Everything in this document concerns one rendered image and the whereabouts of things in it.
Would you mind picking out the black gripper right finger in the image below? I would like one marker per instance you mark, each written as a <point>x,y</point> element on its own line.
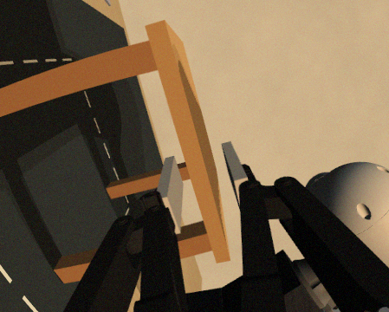
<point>355,278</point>

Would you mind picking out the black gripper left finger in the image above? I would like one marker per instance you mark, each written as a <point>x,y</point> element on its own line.
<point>110,280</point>

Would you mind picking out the black rectangular mat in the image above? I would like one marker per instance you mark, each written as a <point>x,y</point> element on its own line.
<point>54,167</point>

